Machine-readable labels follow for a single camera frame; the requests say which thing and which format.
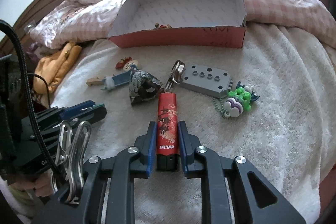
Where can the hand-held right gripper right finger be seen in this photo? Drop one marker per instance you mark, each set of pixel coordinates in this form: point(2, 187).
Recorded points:
point(185, 150)

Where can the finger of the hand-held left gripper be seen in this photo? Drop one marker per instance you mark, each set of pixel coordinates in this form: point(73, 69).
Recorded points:
point(78, 108)
point(97, 113)

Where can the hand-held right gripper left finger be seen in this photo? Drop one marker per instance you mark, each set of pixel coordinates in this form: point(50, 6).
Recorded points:
point(151, 150)

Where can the red lighter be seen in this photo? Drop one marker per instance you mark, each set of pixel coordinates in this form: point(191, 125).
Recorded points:
point(166, 121)

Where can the blue robed doll clip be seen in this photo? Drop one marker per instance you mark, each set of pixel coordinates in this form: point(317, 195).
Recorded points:
point(118, 81)

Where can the black patterned pouch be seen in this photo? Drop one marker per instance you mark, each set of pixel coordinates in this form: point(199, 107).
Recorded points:
point(143, 87)

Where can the red cardboard box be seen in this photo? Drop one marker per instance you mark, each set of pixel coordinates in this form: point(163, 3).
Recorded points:
point(183, 37)

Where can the silver metal clamp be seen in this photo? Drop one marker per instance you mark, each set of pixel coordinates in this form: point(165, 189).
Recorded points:
point(76, 150)

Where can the yellow cloth bag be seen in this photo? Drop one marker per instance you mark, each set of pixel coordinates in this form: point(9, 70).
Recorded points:
point(52, 66)

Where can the grey plastic block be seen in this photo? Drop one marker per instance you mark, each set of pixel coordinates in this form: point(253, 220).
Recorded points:
point(204, 79)

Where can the white fluffy blanket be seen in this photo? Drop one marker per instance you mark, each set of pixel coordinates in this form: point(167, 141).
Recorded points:
point(262, 148)

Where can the small colourful trinket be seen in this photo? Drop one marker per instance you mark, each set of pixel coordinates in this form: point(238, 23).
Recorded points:
point(162, 26)

